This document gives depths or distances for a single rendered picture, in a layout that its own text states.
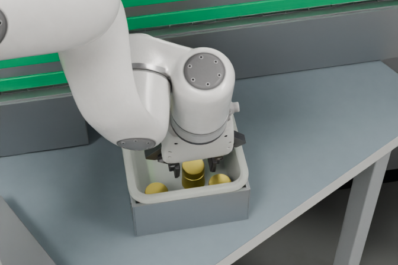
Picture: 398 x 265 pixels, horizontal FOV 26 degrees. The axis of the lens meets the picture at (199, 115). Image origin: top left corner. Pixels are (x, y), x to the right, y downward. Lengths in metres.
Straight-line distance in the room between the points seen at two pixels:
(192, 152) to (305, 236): 1.04
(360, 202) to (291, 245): 0.53
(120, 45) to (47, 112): 0.43
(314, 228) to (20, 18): 1.56
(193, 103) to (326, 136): 0.44
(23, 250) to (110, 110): 0.37
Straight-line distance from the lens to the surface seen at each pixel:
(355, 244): 1.79
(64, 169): 1.37
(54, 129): 1.35
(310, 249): 2.16
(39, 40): 0.75
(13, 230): 1.27
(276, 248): 2.16
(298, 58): 1.46
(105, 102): 0.93
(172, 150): 1.16
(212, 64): 1.01
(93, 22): 0.78
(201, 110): 1.02
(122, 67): 0.91
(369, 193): 1.64
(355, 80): 1.50
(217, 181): 1.26
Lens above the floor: 1.84
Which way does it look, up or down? 50 degrees down
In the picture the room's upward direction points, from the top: straight up
